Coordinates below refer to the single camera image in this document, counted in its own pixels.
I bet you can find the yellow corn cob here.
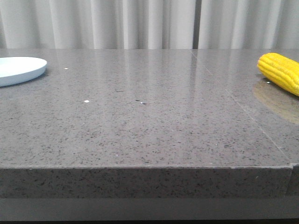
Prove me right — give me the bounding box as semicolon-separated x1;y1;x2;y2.
257;53;299;96

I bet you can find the light blue round plate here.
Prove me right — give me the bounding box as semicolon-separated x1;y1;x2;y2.
0;57;47;87

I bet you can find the grey pleated curtain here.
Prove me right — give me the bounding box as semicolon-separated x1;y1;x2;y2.
0;0;299;49

